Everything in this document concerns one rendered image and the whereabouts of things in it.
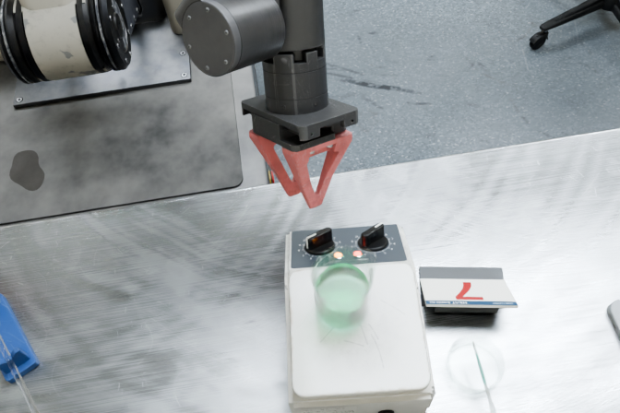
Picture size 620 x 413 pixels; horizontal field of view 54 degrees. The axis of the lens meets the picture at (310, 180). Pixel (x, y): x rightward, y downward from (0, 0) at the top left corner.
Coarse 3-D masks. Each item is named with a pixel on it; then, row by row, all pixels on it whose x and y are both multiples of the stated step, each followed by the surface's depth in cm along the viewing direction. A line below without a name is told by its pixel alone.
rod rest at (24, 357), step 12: (0, 300) 67; (0, 312) 66; (12, 312) 66; (0, 324) 65; (12, 324) 65; (12, 336) 64; (24, 336) 64; (12, 348) 63; (24, 348) 63; (0, 360) 60; (24, 360) 62; (36, 360) 63; (24, 372) 62
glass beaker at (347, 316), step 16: (320, 256) 51; (336, 256) 53; (352, 256) 52; (368, 256) 51; (320, 272) 53; (368, 272) 52; (368, 288) 50; (320, 304) 51; (336, 304) 49; (352, 304) 49; (368, 304) 53; (336, 320) 52; (352, 320) 52
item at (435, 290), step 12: (432, 288) 64; (444, 288) 64; (456, 288) 64; (468, 288) 64; (480, 288) 64; (492, 288) 64; (504, 288) 63; (432, 300) 61; (444, 300) 61; (456, 300) 61; (468, 300) 61; (480, 300) 61; (492, 300) 61; (504, 300) 61
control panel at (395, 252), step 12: (348, 228) 67; (360, 228) 67; (384, 228) 66; (396, 228) 66; (300, 240) 65; (336, 240) 65; (348, 240) 65; (396, 240) 64; (300, 252) 63; (384, 252) 62; (396, 252) 62; (300, 264) 61
